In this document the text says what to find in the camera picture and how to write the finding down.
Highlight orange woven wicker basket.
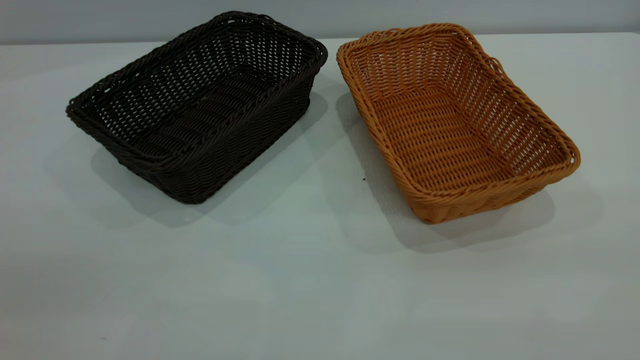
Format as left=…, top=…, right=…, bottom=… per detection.
left=336, top=22, right=582, bottom=225

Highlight black woven wicker basket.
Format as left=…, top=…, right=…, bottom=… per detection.
left=66, top=11, right=329, bottom=205

